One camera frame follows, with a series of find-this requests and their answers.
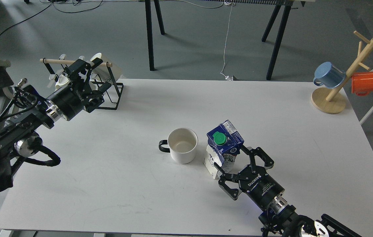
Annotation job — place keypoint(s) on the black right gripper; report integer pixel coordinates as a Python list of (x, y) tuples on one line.
[(258, 186)]

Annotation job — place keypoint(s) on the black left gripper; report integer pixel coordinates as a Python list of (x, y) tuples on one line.
[(68, 101)]

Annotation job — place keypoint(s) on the blue white milk carton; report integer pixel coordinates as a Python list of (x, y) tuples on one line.
[(223, 145)]

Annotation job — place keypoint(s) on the white enamel mug black handle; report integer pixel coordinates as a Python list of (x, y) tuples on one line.
[(181, 143)]

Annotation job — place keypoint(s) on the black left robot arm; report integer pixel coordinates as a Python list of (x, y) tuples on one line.
[(27, 111)]

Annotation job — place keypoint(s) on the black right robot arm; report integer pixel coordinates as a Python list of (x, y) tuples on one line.
[(277, 215)]

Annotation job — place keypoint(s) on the cream mug rear on rack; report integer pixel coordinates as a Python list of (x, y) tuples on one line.
[(109, 72)]

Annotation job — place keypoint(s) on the cream mug on rack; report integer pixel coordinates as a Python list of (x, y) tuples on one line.
[(109, 72), (62, 81)]

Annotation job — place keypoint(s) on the cream mug front on rack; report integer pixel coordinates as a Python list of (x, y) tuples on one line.
[(62, 81)]

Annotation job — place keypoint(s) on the wooden mug tree stand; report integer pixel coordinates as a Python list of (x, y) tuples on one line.
[(330, 101)]

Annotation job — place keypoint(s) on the blue mug on tree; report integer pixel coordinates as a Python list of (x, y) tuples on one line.
[(328, 75)]

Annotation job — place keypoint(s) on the orange mug on tree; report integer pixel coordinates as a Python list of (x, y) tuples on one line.
[(362, 83)]

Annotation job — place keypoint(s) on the black table legs right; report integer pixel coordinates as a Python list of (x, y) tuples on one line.
[(286, 12)]

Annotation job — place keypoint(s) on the black wire mug rack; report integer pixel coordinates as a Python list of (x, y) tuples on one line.
[(111, 96)]

